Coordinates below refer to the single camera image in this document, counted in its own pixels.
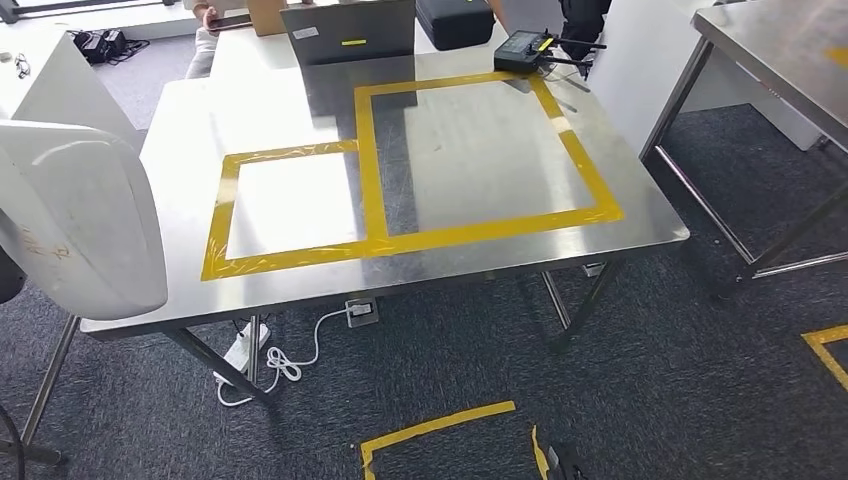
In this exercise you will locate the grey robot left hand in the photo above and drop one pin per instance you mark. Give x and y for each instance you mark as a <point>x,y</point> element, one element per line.
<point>8,278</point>

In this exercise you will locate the white plastic shell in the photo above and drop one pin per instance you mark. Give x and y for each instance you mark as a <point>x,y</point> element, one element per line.
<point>79,218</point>

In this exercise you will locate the white desk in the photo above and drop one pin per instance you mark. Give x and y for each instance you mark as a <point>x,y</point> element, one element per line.
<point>60,99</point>
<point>252,56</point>

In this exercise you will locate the white power strip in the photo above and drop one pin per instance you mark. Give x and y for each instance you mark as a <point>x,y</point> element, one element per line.
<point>242,354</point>

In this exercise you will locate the black power adapters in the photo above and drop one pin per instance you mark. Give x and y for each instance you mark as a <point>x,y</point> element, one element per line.
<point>99,46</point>

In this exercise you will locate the person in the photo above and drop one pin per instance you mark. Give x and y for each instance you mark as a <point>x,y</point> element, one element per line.
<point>201,53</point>
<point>583,26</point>

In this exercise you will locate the dark smartphone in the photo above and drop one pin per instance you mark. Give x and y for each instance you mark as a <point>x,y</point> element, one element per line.
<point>232,22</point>

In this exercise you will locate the grey floor socket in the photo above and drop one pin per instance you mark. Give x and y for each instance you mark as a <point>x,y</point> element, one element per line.
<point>594,270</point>
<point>361,312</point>

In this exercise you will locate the brown cardboard box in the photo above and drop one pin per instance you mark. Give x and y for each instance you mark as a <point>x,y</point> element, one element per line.
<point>265,16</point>

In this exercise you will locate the grey laptop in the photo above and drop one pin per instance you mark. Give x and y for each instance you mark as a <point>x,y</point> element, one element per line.
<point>344,30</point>

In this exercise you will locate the long yellow floor tape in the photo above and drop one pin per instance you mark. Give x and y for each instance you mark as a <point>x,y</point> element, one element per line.
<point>437,424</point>

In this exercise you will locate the stainless steel table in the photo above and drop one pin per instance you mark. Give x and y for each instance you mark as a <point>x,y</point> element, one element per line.
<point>782,53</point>
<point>464,152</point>

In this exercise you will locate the black hard case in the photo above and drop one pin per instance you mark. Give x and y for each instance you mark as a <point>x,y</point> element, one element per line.
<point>457,23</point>

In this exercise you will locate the black remote controller with antennas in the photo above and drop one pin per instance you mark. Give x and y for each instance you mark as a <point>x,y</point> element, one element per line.
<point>517,53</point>

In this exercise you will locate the short yellow floor tape strip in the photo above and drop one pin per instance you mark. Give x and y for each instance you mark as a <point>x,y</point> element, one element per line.
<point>540,457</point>

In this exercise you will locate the white partition panel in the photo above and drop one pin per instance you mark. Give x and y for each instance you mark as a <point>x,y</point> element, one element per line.
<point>636,79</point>

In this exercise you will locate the yellow floor tape square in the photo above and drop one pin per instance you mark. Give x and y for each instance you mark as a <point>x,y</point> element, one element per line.
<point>825,333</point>

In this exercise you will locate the chrome leg frame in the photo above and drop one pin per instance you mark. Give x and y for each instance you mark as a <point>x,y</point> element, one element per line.
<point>48,384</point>

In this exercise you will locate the small yellow tape frame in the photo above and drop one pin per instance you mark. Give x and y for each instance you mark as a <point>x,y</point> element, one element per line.
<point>218,218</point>

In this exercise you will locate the large yellow tape frame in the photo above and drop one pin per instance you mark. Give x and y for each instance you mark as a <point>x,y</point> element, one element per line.
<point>586,166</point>

